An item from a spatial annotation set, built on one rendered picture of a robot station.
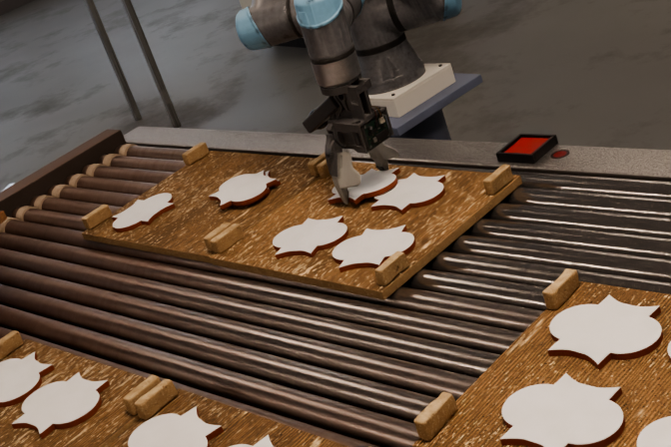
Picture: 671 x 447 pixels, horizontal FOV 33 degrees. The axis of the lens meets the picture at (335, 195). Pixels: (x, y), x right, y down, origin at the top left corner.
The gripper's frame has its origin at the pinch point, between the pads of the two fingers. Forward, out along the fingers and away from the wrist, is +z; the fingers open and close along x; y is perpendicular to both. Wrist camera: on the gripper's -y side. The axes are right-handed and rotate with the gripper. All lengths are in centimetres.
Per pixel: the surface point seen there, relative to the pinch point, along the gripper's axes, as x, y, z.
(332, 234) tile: -15.1, 6.7, 0.2
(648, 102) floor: 223, -89, 97
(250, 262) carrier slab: -24.7, -3.9, 1.7
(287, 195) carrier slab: -4.0, -16.5, 2.1
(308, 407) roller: -48, 33, 2
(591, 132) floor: 198, -98, 98
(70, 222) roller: -21, -69, 7
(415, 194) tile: -0.6, 12.8, -0.2
